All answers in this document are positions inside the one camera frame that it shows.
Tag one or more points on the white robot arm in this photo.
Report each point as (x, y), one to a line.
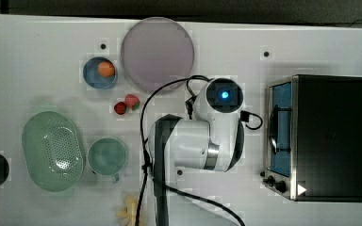
(212, 139)

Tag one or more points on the pink toy strawberry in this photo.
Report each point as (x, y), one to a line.
(132, 101)

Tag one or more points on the red toy strawberry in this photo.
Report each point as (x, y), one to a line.
(120, 108)

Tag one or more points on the grey round plate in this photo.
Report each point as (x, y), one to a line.
(156, 51)

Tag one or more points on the green mug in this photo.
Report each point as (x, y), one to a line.
(108, 156)

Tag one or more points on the orange ball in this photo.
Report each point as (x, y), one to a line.
(106, 69)

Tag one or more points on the blue bowl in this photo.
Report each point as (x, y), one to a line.
(92, 76)

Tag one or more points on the silver toaster oven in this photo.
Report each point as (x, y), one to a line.
(314, 138)

